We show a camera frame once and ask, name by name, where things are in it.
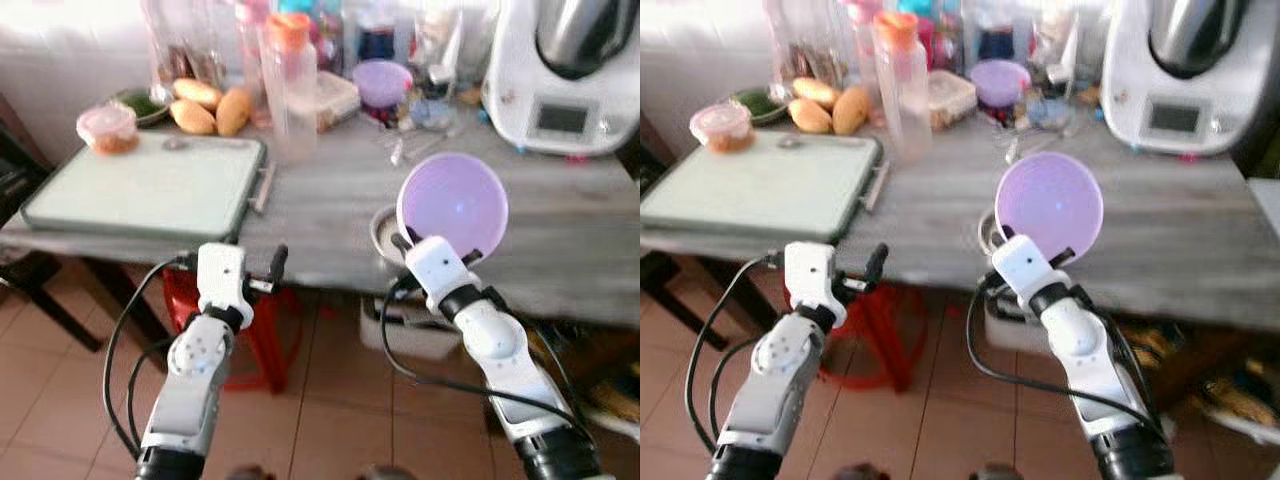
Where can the purple plastic plate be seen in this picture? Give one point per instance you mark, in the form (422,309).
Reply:
(1050,198)
(452,200)

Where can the purple-lidded bowl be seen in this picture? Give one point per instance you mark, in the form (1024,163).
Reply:
(1000,83)
(382,84)

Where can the orange bread roll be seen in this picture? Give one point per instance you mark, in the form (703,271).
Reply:
(852,111)
(192,117)
(809,116)
(816,91)
(234,112)
(197,92)

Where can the green dish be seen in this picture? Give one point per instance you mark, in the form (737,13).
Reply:
(762,103)
(145,105)

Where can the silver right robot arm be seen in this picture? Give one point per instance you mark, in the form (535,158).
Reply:
(505,360)
(1085,355)

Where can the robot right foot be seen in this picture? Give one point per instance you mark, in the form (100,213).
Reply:
(998,472)

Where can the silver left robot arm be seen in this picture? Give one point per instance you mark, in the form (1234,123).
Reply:
(780,375)
(195,370)

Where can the metal spoon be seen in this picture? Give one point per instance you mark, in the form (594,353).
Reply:
(425,147)
(1035,146)

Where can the red plastic stool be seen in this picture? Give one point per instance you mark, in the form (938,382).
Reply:
(270,340)
(885,335)

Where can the clear bottle pink cap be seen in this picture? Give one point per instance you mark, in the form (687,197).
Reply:
(251,60)
(862,55)

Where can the white kitchen machine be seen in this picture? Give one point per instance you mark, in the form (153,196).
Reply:
(520,90)
(1135,90)

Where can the clear plastic food box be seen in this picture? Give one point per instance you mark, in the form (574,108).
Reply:
(952,98)
(338,100)

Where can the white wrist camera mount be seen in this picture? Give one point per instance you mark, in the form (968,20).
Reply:
(1026,265)
(811,272)
(221,272)
(440,268)

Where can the clear bottle orange cap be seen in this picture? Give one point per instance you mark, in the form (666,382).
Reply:
(290,90)
(902,90)

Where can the white green-rimmed cutting board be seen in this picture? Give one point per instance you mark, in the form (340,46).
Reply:
(140,185)
(760,185)

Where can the small grey round object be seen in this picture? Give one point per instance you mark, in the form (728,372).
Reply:
(790,142)
(176,143)

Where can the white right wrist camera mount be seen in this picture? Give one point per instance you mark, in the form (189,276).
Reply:
(1026,265)
(440,268)

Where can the small metal bowl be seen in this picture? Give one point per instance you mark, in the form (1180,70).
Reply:
(986,232)
(384,235)

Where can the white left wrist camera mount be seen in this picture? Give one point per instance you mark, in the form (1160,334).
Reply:
(811,272)
(221,272)

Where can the black chair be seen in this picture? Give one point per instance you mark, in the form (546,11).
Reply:
(20,200)
(655,280)

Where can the pink-lidded food tub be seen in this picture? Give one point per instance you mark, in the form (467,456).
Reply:
(721,127)
(108,128)

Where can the white storage box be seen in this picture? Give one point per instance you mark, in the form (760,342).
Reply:
(420,335)
(1010,328)

